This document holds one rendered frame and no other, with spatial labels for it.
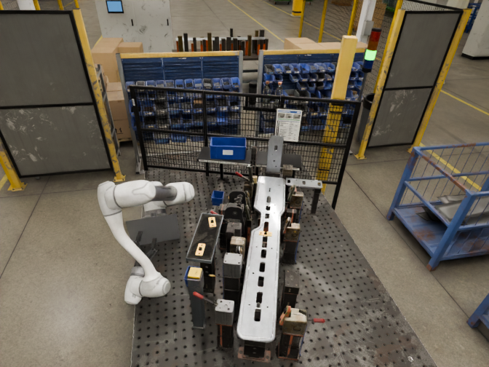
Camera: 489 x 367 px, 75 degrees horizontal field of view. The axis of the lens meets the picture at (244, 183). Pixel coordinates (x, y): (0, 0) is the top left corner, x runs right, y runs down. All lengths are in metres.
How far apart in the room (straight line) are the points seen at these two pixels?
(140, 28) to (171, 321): 7.44
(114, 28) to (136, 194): 7.17
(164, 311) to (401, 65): 4.04
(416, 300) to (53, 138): 4.18
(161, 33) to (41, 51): 5.00
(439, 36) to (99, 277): 4.77
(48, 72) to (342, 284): 3.47
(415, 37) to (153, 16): 5.84
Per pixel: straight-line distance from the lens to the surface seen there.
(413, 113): 5.35
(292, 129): 2.80
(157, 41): 8.73
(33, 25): 3.99
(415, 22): 4.76
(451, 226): 3.38
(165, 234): 2.48
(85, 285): 3.36
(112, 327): 3.02
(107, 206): 1.93
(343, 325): 2.16
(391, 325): 2.27
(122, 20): 8.71
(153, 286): 1.96
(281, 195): 2.44
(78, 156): 4.48
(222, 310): 1.68
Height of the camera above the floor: 2.48
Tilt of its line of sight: 36 degrees down
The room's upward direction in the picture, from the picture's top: 2 degrees clockwise
